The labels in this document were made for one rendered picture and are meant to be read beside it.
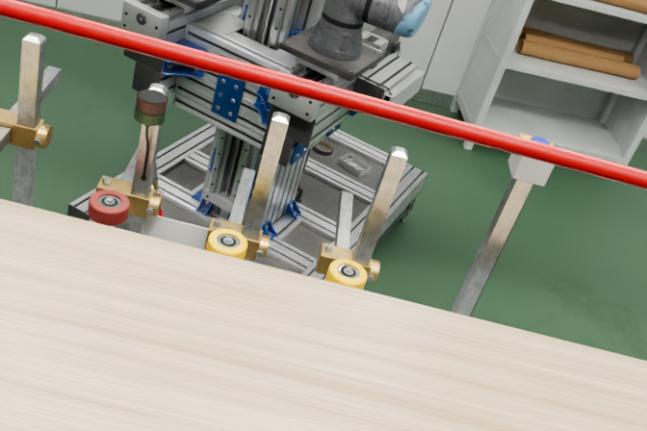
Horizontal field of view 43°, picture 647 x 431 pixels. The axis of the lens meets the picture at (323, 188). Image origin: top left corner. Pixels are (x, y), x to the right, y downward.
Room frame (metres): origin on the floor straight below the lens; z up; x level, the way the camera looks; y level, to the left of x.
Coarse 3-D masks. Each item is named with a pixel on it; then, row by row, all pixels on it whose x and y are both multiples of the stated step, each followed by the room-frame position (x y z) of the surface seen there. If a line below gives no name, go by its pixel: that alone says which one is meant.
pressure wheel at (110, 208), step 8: (96, 192) 1.32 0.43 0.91; (104, 192) 1.32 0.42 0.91; (112, 192) 1.33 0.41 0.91; (96, 200) 1.29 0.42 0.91; (104, 200) 1.30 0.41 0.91; (112, 200) 1.30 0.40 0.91; (120, 200) 1.32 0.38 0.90; (128, 200) 1.32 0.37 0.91; (88, 208) 1.29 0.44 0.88; (96, 208) 1.27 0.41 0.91; (104, 208) 1.28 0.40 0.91; (112, 208) 1.28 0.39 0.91; (120, 208) 1.29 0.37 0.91; (128, 208) 1.30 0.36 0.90; (96, 216) 1.27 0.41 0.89; (104, 216) 1.27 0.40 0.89; (112, 216) 1.27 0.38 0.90; (120, 216) 1.28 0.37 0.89; (104, 224) 1.27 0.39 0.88; (112, 224) 1.27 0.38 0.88
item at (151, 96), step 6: (144, 90) 1.38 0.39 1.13; (150, 90) 1.39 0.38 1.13; (156, 90) 1.40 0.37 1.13; (144, 96) 1.36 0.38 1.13; (150, 96) 1.37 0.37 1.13; (156, 96) 1.37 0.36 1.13; (162, 96) 1.38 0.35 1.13; (150, 102) 1.34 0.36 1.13; (156, 102) 1.35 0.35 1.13; (162, 102) 1.36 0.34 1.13; (150, 114) 1.34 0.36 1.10; (156, 114) 1.35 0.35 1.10; (156, 126) 1.40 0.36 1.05; (144, 162) 1.39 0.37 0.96; (144, 168) 1.39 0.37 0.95; (144, 174) 1.39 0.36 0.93; (144, 180) 1.40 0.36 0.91
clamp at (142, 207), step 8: (104, 176) 1.43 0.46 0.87; (112, 184) 1.41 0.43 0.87; (120, 184) 1.42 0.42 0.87; (128, 184) 1.43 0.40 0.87; (120, 192) 1.39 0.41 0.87; (128, 192) 1.40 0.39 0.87; (152, 192) 1.43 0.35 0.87; (136, 200) 1.39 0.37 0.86; (144, 200) 1.39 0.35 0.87; (152, 200) 1.40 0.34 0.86; (160, 200) 1.41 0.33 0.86; (136, 208) 1.39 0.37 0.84; (144, 208) 1.39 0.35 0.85; (152, 208) 1.40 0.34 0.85; (160, 208) 1.44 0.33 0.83; (144, 216) 1.39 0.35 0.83
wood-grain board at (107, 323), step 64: (0, 256) 1.06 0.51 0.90; (64, 256) 1.11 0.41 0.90; (128, 256) 1.17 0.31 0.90; (192, 256) 1.22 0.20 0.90; (0, 320) 0.92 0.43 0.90; (64, 320) 0.96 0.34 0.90; (128, 320) 1.01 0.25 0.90; (192, 320) 1.05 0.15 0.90; (256, 320) 1.10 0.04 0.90; (320, 320) 1.16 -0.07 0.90; (384, 320) 1.21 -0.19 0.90; (448, 320) 1.27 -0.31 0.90; (0, 384) 0.80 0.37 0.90; (64, 384) 0.84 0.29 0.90; (128, 384) 0.88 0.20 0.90; (192, 384) 0.92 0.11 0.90; (256, 384) 0.96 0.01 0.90; (320, 384) 1.00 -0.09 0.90; (384, 384) 1.05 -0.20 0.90; (448, 384) 1.10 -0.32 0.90; (512, 384) 1.15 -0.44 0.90; (576, 384) 1.20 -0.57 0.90; (640, 384) 1.26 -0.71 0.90
